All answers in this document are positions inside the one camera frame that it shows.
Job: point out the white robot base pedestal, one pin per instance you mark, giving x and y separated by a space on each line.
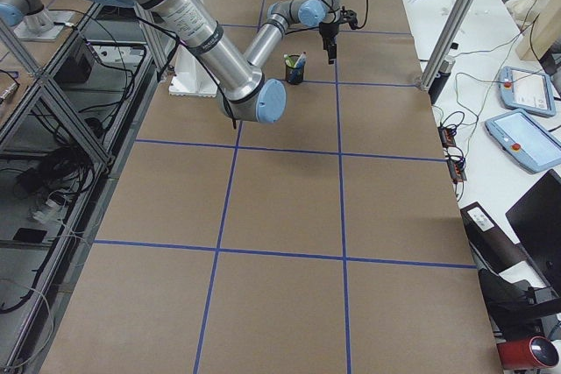
190 79

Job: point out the aluminium frame post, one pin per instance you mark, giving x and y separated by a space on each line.
443 44

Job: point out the green highlighter pen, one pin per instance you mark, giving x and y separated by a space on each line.
291 60

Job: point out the black laptop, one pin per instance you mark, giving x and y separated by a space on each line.
535 218

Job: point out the blue marker pen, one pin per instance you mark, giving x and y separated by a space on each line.
300 62

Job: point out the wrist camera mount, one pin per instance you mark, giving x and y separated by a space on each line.
348 17

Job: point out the left teach pendant tablet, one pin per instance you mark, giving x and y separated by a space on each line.
525 140

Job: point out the right teach pendant tablet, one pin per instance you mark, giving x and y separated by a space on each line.
531 91

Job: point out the black metal water bottle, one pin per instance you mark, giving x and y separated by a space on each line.
441 78

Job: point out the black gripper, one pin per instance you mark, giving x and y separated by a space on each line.
327 31

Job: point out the teach pendant tablet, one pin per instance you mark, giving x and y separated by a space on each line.
531 91
525 140

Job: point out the red cylindrical bottle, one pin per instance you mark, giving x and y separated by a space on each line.
528 353

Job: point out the black mesh pen cup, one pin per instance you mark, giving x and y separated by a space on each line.
294 76

